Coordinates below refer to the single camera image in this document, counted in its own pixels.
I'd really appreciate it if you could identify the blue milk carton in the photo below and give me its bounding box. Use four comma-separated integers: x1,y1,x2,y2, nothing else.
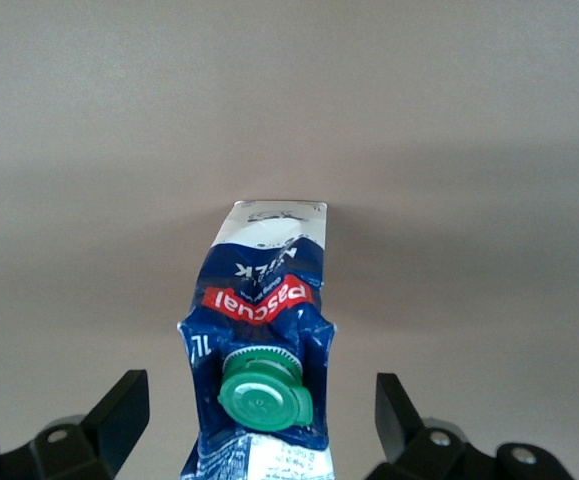
177,199,338,480

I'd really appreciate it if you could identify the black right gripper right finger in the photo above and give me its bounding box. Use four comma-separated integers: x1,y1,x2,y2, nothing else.
373,372,576,480

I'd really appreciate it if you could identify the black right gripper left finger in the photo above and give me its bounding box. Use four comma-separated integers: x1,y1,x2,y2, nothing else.
0,369,150,480

